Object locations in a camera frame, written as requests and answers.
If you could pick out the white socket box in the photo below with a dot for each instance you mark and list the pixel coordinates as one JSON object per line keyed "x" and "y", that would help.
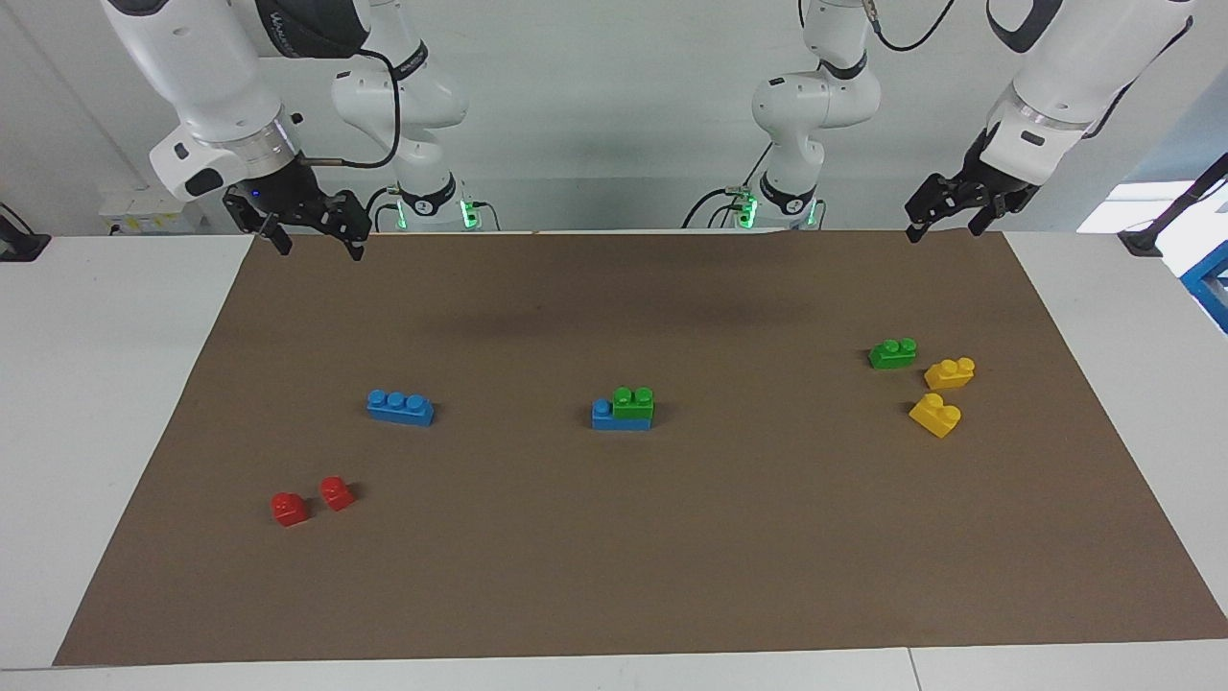
{"x": 144, "y": 211}

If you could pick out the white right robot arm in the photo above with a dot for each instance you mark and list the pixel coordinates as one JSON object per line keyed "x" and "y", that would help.
{"x": 211, "y": 77}

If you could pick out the green two-stud block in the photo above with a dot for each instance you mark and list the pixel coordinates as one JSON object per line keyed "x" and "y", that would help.
{"x": 633, "y": 403}
{"x": 892, "y": 355}

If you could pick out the brown table mat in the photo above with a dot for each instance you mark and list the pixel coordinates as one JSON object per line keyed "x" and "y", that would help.
{"x": 614, "y": 557}

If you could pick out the blue three-stud block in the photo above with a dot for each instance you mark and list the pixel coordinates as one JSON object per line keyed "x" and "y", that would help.
{"x": 400, "y": 409}
{"x": 604, "y": 419}

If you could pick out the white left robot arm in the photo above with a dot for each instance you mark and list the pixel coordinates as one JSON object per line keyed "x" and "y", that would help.
{"x": 1065, "y": 86}

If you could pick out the blue frame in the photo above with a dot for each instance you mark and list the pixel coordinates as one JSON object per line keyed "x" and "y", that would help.
{"x": 1211, "y": 288}

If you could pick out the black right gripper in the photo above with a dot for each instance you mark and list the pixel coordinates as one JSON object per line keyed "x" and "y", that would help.
{"x": 288, "y": 197}

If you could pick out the black table clamp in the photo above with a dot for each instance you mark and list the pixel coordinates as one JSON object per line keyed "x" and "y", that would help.
{"x": 19, "y": 240}

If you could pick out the black clamp stand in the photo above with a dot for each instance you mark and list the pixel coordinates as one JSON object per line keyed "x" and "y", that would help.
{"x": 1156, "y": 230}

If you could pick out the yellow two-stud block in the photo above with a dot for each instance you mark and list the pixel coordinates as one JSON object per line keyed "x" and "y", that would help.
{"x": 950, "y": 373}
{"x": 934, "y": 416}

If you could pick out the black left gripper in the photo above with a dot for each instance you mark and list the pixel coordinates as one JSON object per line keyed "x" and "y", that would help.
{"x": 988, "y": 178}

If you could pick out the red one-stud block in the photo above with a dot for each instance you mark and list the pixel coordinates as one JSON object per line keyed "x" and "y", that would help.
{"x": 289, "y": 510}
{"x": 337, "y": 494}

